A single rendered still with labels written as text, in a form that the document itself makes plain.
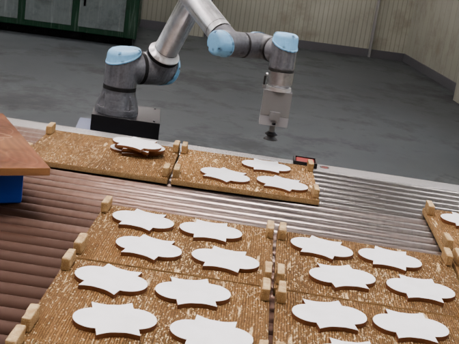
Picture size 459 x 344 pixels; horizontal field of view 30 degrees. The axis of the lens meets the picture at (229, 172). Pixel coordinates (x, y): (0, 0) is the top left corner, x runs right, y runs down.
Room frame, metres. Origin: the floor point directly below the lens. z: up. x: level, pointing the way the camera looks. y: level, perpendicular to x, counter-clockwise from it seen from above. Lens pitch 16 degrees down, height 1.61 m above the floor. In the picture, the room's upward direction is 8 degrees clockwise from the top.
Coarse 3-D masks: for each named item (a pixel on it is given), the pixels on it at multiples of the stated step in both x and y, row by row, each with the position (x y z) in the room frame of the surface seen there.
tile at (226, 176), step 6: (204, 168) 2.37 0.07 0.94; (210, 168) 2.38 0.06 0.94; (216, 168) 2.38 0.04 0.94; (222, 168) 2.39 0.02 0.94; (204, 174) 2.32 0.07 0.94; (210, 174) 2.31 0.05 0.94; (216, 174) 2.32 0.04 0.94; (222, 174) 2.33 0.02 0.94; (228, 174) 2.34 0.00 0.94; (234, 174) 2.35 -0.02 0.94; (240, 174) 2.36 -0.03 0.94; (246, 174) 2.38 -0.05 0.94; (216, 180) 2.29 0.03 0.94; (222, 180) 2.28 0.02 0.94; (228, 180) 2.28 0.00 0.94; (234, 180) 2.29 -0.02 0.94; (240, 180) 2.29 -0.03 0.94; (246, 180) 2.30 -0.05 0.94
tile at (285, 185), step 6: (258, 180) 2.32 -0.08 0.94; (264, 180) 2.33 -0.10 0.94; (270, 180) 2.34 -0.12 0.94; (276, 180) 2.35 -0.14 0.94; (282, 180) 2.36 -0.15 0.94; (288, 180) 2.36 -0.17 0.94; (294, 180) 2.37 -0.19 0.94; (264, 186) 2.28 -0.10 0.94; (270, 186) 2.28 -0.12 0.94; (276, 186) 2.28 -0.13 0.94; (282, 186) 2.29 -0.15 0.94; (288, 186) 2.30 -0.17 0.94; (294, 186) 2.31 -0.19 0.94; (300, 186) 2.32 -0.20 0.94; (306, 186) 2.33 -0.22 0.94; (288, 192) 2.26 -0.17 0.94
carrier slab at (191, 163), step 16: (192, 160) 2.46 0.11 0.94; (208, 160) 2.48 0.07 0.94; (224, 160) 2.51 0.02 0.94; (240, 160) 2.54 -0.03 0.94; (192, 176) 2.29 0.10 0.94; (256, 176) 2.39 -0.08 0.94; (272, 176) 2.41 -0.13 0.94; (288, 176) 2.44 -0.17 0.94; (304, 176) 2.46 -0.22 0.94; (240, 192) 2.24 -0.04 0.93; (256, 192) 2.24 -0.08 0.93; (272, 192) 2.25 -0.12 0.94; (304, 192) 2.29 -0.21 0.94
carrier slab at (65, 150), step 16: (48, 144) 2.41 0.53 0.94; (64, 144) 2.44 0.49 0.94; (80, 144) 2.46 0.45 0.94; (96, 144) 2.49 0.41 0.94; (112, 144) 2.51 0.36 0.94; (48, 160) 2.25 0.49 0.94; (64, 160) 2.27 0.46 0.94; (80, 160) 2.29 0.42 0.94; (96, 160) 2.31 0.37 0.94; (112, 160) 2.34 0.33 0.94; (128, 160) 2.36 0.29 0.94; (144, 160) 2.38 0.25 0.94; (160, 160) 2.41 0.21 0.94; (128, 176) 2.24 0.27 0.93; (144, 176) 2.24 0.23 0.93; (160, 176) 2.25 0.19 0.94
